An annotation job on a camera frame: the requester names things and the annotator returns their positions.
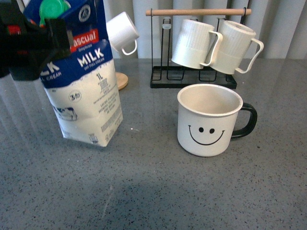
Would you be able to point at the grey pleated curtain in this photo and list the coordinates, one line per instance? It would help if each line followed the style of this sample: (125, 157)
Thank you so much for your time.
(280, 24)

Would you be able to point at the white smiley face mug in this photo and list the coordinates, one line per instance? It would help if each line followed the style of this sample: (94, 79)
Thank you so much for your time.
(209, 116)

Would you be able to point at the black wire mug rack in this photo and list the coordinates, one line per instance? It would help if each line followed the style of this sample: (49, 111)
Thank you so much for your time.
(164, 75)

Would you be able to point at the small white hanging cup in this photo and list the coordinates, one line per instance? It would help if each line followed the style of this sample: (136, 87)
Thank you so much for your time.
(122, 32)

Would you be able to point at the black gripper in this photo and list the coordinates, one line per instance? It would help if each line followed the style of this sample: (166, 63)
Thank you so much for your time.
(26, 48)

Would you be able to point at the blue white milk carton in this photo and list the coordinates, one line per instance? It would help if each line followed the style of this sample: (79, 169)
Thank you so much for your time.
(82, 88)

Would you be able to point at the cream ribbed mug left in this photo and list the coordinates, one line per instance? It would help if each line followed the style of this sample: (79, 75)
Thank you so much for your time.
(197, 45)

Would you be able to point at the wooden mug tree stand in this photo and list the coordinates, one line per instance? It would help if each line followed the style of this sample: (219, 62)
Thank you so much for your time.
(122, 80)

